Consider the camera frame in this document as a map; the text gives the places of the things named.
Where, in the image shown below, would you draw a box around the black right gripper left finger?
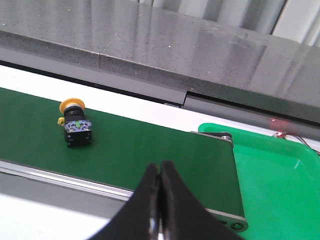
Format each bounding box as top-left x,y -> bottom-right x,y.
90,163 -> 160,240

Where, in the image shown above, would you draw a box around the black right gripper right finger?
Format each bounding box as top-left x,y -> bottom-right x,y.
160,160 -> 241,240

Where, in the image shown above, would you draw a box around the yellow mushroom push button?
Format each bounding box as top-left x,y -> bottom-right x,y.
57,98 -> 93,148

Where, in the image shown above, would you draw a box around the green conveyor belt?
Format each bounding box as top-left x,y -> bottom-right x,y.
0,88 -> 244,217

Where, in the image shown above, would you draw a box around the green plastic tray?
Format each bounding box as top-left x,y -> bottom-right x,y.
198,123 -> 320,240

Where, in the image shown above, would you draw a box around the grey stone counter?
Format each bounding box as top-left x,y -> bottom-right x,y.
0,0 -> 320,140

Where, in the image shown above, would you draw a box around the grey pleated curtain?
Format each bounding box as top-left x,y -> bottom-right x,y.
142,0 -> 320,47

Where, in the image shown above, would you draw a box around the aluminium conveyor frame rail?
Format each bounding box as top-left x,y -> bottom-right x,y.
0,130 -> 249,233

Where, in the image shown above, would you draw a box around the red and black wires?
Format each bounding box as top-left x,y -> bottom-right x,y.
273,131 -> 320,157

